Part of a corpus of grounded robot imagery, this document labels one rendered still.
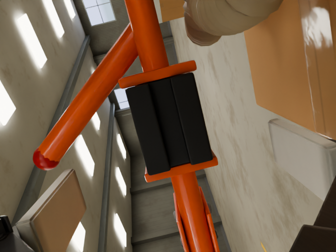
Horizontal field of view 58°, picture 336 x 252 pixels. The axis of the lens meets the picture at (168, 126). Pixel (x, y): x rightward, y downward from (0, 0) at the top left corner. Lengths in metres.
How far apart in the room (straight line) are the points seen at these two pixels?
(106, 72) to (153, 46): 0.05
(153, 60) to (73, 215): 0.12
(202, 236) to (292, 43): 0.21
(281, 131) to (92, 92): 0.15
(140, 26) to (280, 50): 0.18
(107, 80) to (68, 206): 0.12
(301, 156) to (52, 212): 0.13
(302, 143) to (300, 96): 0.18
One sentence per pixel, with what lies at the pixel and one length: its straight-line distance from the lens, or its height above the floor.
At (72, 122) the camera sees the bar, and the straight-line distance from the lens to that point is 0.27.
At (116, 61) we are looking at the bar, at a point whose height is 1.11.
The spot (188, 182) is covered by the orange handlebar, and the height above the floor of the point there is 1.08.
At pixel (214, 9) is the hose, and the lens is 0.20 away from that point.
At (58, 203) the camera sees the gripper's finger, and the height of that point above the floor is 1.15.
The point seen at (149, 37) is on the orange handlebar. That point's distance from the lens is 0.24.
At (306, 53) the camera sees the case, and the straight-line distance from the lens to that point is 0.32.
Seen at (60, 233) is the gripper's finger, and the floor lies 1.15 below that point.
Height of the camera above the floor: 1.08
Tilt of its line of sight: 1 degrees up
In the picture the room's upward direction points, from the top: 104 degrees counter-clockwise
